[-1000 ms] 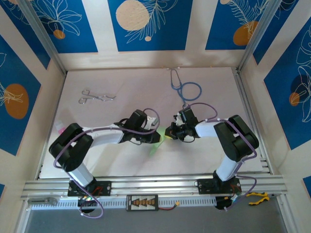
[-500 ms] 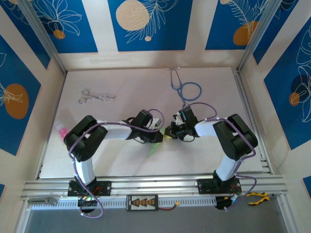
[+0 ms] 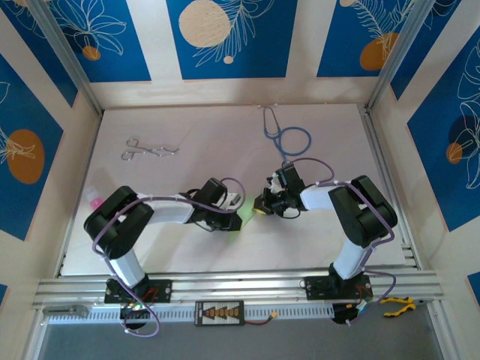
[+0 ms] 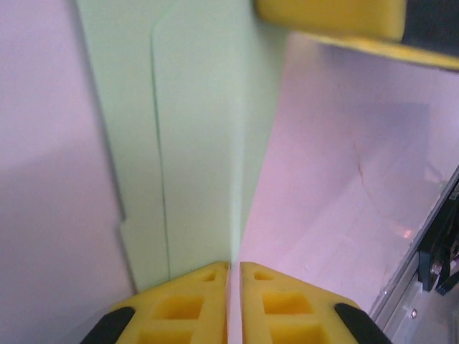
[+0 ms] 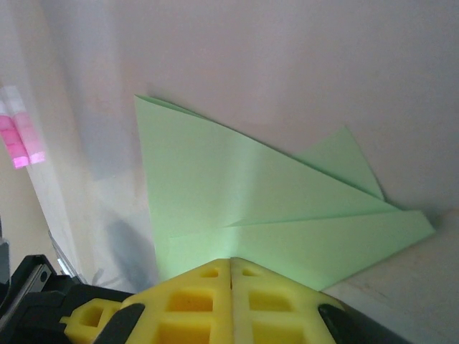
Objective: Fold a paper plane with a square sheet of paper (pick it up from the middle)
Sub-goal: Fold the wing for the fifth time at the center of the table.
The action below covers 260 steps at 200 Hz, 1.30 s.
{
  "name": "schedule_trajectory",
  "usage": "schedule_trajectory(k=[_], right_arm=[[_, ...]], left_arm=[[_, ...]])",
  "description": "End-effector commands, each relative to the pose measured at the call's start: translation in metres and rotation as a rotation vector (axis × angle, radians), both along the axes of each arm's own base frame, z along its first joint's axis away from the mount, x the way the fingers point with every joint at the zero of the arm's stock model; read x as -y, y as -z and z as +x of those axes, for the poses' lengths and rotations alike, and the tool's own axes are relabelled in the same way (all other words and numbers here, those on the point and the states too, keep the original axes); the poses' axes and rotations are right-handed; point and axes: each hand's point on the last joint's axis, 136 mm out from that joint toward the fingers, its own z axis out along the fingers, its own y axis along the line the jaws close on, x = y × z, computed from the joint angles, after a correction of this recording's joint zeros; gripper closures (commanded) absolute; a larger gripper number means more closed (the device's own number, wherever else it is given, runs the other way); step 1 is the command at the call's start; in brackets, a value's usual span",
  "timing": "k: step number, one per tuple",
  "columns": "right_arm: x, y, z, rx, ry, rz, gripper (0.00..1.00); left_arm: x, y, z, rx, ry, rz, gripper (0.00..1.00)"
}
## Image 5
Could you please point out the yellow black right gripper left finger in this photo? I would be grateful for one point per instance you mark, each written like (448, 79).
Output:
(186, 304)

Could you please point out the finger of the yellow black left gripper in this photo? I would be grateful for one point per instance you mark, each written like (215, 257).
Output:
(80, 324)

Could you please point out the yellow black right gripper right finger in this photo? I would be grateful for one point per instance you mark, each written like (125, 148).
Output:
(272, 304)

